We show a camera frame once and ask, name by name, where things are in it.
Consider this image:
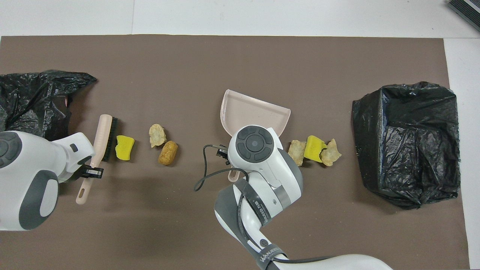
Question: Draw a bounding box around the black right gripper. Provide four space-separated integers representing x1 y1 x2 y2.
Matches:
217 144 230 165

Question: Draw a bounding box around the beige plastic dustpan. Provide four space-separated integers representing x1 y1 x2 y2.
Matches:
220 89 291 183

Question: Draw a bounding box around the brown table mat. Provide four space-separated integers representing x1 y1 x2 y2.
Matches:
0 34 471 270

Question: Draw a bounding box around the pale beige sponge piece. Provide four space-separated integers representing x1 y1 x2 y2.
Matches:
148 124 167 148

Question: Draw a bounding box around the notched yellow sponge piece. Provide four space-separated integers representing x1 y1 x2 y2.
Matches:
115 135 135 161

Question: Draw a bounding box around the grey ribbed object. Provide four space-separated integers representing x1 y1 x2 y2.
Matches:
446 0 480 32

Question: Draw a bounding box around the pale greenish sponge piece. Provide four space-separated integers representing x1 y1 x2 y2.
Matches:
288 140 307 167

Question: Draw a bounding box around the brown sponge piece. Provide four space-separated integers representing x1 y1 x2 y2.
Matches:
158 140 179 166

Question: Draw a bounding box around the box-shaped bin with black bag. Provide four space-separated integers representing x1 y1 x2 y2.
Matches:
351 81 462 210

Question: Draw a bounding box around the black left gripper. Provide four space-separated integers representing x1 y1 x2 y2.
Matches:
69 154 103 183

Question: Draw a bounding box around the beige brush with black bristles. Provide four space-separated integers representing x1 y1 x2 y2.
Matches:
75 114 119 205

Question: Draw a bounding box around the pale orange sponge piece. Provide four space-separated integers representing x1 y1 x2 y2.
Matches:
320 138 342 167

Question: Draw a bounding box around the crumpled black bag lined bin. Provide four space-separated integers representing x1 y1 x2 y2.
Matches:
0 69 97 142

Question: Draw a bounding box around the yellow sponge with green scourer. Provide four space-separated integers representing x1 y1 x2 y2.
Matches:
307 135 328 152

